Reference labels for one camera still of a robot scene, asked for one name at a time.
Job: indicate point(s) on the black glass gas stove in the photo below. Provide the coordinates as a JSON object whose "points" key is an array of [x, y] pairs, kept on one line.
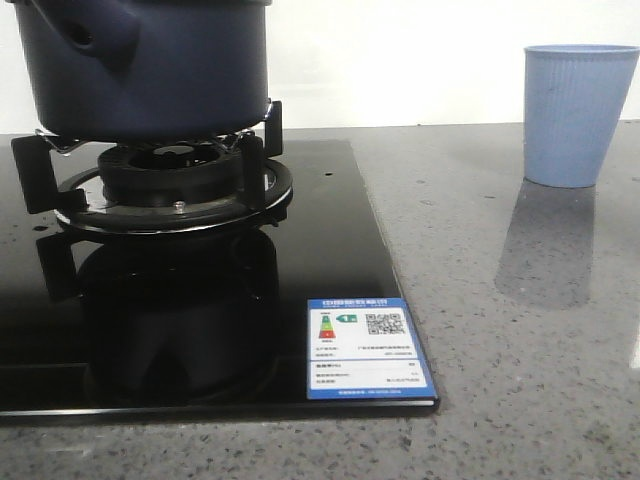
{"points": [[201, 327]]}

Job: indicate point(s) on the blue energy label sticker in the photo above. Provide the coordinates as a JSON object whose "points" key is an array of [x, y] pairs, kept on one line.
{"points": [[365, 349]]}

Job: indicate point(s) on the light blue ribbed cup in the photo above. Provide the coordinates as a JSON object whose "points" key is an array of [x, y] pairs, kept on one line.
{"points": [[573, 98]]}

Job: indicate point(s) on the black round gas burner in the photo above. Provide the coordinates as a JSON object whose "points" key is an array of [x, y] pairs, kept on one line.
{"points": [[161, 176]]}

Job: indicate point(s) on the black pot support grate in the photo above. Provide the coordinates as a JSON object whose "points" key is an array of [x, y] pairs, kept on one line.
{"points": [[262, 195]]}

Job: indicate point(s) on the dark blue cooking pot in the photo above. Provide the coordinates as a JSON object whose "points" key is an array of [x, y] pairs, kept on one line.
{"points": [[145, 70]]}

